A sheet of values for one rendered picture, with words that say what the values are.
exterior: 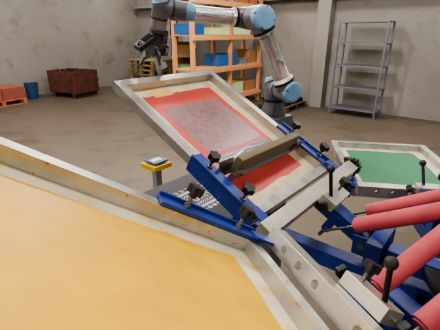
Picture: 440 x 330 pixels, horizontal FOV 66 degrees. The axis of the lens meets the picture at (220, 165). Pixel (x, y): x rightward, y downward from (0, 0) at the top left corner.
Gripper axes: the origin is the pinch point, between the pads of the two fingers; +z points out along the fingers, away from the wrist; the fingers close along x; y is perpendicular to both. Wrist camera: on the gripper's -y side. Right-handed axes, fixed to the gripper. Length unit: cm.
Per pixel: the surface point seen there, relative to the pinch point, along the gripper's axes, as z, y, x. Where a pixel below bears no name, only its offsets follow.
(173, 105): 2.6, -9.7, -29.4
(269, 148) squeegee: 1, -3, -75
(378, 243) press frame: 8, -6, -123
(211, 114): 4.6, 3.2, -40.1
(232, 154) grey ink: 8, -9, -63
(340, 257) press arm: 24, -2, -115
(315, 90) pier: 169, 669, 181
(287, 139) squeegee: 0, 11, -75
